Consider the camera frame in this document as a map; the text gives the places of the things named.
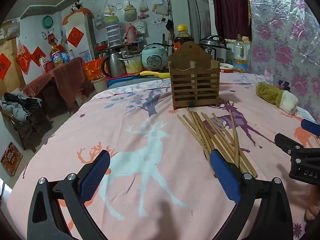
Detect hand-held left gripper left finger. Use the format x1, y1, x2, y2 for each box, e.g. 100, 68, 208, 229
27, 150, 111, 240

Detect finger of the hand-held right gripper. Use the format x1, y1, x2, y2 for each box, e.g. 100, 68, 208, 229
301, 119, 320, 139
274, 133, 320, 162

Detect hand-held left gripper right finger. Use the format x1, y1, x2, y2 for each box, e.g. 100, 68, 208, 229
209, 149, 293, 240

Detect bunch of wooden chopsticks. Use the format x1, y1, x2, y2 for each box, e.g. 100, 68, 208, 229
177, 107, 258, 178

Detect wooden chopstick holder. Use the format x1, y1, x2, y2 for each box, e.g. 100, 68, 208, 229
168, 41, 221, 110

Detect person's right hand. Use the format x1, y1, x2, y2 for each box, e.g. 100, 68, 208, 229
304, 186, 320, 222

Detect pink deer print bedsheet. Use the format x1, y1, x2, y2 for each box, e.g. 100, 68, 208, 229
6, 74, 320, 240

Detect olive and cream plush sock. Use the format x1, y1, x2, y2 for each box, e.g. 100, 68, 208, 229
255, 81, 299, 115

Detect rattan chair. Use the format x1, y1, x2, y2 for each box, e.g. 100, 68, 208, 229
2, 110, 53, 153

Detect cardboard box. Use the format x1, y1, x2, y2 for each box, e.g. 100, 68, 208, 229
75, 90, 88, 105

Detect red printed box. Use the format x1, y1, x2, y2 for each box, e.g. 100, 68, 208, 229
0, 142, 23, 177

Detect white bucket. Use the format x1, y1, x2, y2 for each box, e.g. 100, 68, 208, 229
90, 78, 108, 93

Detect red and white bowl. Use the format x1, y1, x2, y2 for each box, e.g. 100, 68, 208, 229
219, 63, 235, 73

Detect red cloth covered table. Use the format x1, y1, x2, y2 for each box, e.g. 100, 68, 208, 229
24, 57, 94, 115

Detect clear cooking oil bottle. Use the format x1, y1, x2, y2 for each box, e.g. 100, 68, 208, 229
233, 34, 249, 73

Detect pile of dark clothes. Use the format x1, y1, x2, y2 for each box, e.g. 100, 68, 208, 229
0, 92, 43, 123

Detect red gift box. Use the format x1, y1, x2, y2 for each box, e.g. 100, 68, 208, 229
83, 57, 108, 81

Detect steel electric kettle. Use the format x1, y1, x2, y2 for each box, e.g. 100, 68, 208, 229
101, 52, 126, 78

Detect cream pot with steel lid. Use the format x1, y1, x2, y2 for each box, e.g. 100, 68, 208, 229
119, 54, 144, 74

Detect yellow plastic scoop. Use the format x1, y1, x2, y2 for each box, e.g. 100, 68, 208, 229
139, 70, 170, 79

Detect silver electric pressure cooker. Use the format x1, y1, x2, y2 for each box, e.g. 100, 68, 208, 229
199, 35, 232, 63

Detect oil jug with blue label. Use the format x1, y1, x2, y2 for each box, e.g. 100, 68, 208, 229
49, 44, 63, 67

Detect wooden door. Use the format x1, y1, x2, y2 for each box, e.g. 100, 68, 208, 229
0, 37, 25, 98

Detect pale green rice cooker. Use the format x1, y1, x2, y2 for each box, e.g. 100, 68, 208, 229
141, 44, 168, 72

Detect red diamond paper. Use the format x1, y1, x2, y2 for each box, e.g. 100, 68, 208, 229
31, 46, 47, 67
67, 27, 84, 47
0, 53, 12, 80

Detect red plastic bag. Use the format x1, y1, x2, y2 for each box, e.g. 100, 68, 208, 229
16, 42, 32, 74

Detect tiered food container green lid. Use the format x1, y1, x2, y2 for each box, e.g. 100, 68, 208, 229
104, 15, 122, 47

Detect white refrigerator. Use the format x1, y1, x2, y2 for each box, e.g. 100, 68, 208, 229
62, 8, 97, 63

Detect pink thermos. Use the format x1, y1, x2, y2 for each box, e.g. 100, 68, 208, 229
125, 23, 137, 43

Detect soy sauce bottle yellow cap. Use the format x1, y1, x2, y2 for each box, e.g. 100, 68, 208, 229
174, 25, 195, 55

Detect dark red curtain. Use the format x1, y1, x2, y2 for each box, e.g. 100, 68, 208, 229
209, 0, 252, 40

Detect white tote bag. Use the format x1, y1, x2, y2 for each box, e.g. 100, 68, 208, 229
135, 20, 147, 35

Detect green plastic basin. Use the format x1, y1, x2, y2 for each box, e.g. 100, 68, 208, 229
42, 15, 54, 29

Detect beige plush hanging bag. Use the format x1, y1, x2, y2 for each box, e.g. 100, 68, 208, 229
124, 1, 137, 22

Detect plastic bag with yellow contents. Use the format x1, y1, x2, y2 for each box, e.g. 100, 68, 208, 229
104, 0, 116, 15

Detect panda plush toy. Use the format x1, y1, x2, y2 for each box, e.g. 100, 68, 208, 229
69, 0, 83, 14

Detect clear plastic bag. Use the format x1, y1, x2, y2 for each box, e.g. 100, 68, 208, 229
139, 0, 148, 18

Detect white plastic bag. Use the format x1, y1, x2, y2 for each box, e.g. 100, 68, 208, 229
152, 0, 168, 15

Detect floral pink wall covering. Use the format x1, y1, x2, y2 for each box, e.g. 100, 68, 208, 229
246, 0, 320, 125

